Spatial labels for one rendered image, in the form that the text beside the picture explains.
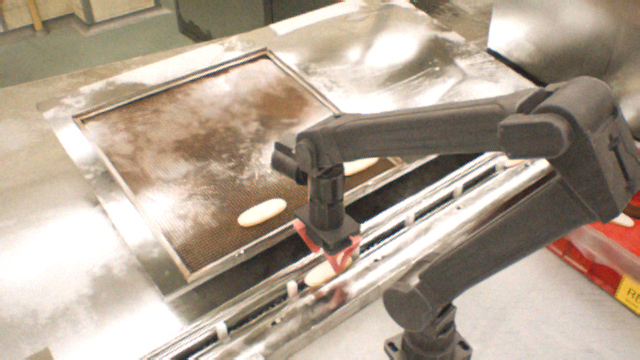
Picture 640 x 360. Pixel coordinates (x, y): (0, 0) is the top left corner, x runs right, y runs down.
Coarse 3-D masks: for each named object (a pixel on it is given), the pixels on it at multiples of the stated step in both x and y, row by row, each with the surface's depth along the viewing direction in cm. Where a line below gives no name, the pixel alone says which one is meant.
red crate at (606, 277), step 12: (636, 204) 120; (600, 228) 114; (612, 228) 114; (624, 228) 114; (636, 228) 114; (564, 240) 106; (612, 240) 111; (624, 240) 111; (636, 240) 111; (552, 252) 109; (564, 252) 106; (576, 252) 105; (636, 252) 109; (576, 264) 105; (588, 264) 103; (600, 264) 101; (588, 276) 103; (600, 276) 102; (612, 276) 100; (612, 288) 101
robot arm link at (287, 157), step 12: (276, 144) 93; (288, 144) 92; (300, 144) 83; (312, 144) 83; (276, 156) 94; (288, 156) 92; (300, 156) 85; (312, 156) 83; (276, 168) 94; (288, 168) 92; (300, 168) 87; (312, 168) 84; (324, 168) 86; (300, 180) 93
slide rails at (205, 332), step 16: (496, 160) 129; (464, 176) 124; (496, 176) 124; (448, 192) 120; (464, 192) 120; (416, 208) 116; (384, 224) 113; (416, 224) 113; (368, 240) 109; (368, 256) 106; (304, 272) 103; (272, 288) 100; (256, 304) 98; (288, 304) 98; (224, 320) 95; (256, 320) 95; (192, 336) 93; (208, 336) 93; (160, 352) 90; (176, 352) 90; (208, 352) 90
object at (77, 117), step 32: (224, 64) 140; (256, 64) 142; (128, 96) 128; (192, 96) 131; (224, 96) 132; (288, 96) 134; (320, 96) 135; (192, 128) 124; (256, 128) 125; (160, 160) 116; (192, 160) 117; (224, 160) 118; (128, 192) 109; (160, 192) 110; (192, 192) 111; (224, 192) 112; (352, 192) 113; (192, 224) 106; (288, 224) 107; (224, 256) 101
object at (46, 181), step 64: (448, 0) 212; (128, 64) 177; (0, 128) 149; (0, 192) 128; (64, 192) 128; (384, 192) 125; (0, 256) 112; (64, 256) 112; (128, 256) 111; (256, 256) 111; (0, 320) 99; (64, 320) 99; (128, 320) 99; (192, 320) 99
